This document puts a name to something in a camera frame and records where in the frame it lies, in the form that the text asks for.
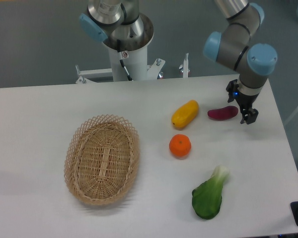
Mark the yellow mango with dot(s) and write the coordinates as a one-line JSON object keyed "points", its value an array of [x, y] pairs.
{"points": [[185, 114]]}

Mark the purple sweet potato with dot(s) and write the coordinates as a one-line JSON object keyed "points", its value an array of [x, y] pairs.
{"points": [[225, 113]]}

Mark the green bok choy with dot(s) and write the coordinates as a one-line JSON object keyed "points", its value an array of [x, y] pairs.
{"points": [[207, 197]]}

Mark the white metal base frame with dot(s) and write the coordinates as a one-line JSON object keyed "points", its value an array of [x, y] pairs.
{"points": [[154, 71]]}

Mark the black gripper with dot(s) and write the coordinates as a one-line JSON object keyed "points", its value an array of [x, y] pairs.
{"points": [[245, 97]]}

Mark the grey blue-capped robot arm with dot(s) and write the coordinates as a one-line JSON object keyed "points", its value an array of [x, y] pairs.
{"points": [[230, 48]]}

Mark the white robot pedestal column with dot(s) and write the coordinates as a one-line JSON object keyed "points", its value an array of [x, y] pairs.
{"points": [[128, 49]]}

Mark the orange tangerine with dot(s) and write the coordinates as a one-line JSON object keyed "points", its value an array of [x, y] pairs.
{"points": [[180, 145]]}

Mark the woven wicker basket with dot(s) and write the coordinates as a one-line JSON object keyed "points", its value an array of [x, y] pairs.
{"points": [[102, 160]]}

